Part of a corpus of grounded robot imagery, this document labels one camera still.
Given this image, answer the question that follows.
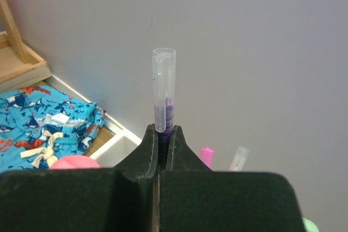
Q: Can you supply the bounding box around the red clear-cap pen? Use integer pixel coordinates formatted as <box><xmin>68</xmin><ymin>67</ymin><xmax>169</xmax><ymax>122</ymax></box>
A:
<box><xmin>229</xmin><ymin>146</ymin><xmax>250</xmax><ymax>172</ymax></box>

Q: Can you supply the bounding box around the dark purple pen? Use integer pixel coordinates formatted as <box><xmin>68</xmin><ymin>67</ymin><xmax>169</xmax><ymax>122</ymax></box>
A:
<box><xmin>152</xmin><ymin>48</ymin><xmax>176</xmax><ymax>167</ymax></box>

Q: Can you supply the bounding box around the blue shark print cloth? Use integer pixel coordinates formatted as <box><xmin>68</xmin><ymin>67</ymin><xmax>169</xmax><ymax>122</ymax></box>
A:
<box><xmin>1</xmin><ymin>85</ymin><xmax>104</xmax><ymax>172</ymax></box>

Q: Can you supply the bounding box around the purple cap white marker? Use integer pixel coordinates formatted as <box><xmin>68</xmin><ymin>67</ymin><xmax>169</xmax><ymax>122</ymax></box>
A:
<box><xmin>200</xmin><ymin>147</ymin><xmax>214</xmax><ymax>168</ymax></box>

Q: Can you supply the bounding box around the mint grey highlighter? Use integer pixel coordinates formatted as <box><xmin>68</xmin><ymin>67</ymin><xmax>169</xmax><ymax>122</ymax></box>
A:
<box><xmin>302</xmin><ymin>217</ymin><xmax>319</xmax><ymax>232</ymax></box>

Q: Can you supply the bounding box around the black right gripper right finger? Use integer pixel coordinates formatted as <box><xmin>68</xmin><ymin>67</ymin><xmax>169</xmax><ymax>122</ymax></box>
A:
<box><xmin>159</xmin><ymin>126</ymin><xmax>305</xmax><ymax>231</ymax></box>

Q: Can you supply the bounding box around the white drawer organizer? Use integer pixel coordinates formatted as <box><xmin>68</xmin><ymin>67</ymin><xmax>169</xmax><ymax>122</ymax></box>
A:
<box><xmin>90</xmin><ymin>129</ymin><xmax>142</xmax><ymax>168</ymax></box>

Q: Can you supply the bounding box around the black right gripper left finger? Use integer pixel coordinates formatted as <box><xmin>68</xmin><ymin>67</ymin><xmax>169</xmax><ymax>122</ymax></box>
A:
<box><xmin>1</xmin><ymin>125</ymin><xmax>158</xmax><ymax>231</ymax></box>

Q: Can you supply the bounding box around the pink lid pen tube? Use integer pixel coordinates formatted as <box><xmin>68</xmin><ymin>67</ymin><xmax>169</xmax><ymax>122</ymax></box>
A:
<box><xmin>49</xmin><ymin>155</ymin><xmax>101</xmax><ymax>170</ymax></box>

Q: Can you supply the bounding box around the wooden clothes rack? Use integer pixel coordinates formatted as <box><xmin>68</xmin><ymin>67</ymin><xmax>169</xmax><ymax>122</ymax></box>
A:
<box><xmin>1</xmin><ymin>0</ymin><xmax>52</xmax><ymax>92</ymax></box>

